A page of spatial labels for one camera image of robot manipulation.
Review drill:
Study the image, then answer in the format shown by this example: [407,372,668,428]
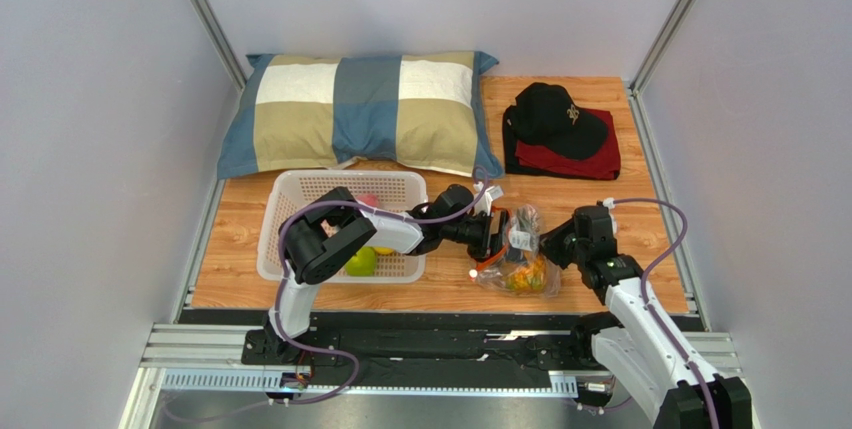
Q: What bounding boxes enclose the green fake apple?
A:
[344,247,378,277]

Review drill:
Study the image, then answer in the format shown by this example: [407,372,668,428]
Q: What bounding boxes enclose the checkered blue beige pillow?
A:
[217,51,505,179]

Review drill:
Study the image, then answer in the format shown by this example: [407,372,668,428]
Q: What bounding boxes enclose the pink fake peach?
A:
[356,194,380,208]

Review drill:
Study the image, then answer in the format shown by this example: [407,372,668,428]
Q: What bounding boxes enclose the folded dark red cloth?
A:
[502,109,621,181]

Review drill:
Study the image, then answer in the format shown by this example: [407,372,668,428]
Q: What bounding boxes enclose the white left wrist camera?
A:
[473,182,503,214]

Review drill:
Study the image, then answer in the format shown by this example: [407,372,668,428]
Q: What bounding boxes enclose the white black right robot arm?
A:
[539,198,754,428]

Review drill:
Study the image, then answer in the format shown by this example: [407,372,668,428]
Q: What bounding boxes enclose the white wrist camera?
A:
[473,182,503,214]
[598,197,618,235]

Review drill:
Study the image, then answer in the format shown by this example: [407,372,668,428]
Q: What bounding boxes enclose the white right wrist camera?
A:
[598,197,618,235]

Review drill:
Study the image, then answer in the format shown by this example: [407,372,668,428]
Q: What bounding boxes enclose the orange fake pineapple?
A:
[503,205,548,294]

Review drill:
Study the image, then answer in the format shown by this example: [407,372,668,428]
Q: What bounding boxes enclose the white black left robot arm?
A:
[268,184,508,343]

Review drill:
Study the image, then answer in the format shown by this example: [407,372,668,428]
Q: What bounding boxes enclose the clear zip top bag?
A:
[469,204,561,298]

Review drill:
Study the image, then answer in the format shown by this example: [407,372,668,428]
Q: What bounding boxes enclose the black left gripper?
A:
[442,212,528,270]

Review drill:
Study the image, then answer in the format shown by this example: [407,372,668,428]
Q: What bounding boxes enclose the aluminium frame rail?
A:
[119,331,760,429]

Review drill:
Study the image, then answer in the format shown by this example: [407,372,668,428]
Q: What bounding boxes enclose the black baseball cap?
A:
[505,82,610,160]

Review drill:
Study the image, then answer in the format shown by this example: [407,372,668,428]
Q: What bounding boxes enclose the white perforated plastic basket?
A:
[256,170,428,284]

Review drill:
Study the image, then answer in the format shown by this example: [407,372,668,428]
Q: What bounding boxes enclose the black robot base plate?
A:
[179,309,602,375]

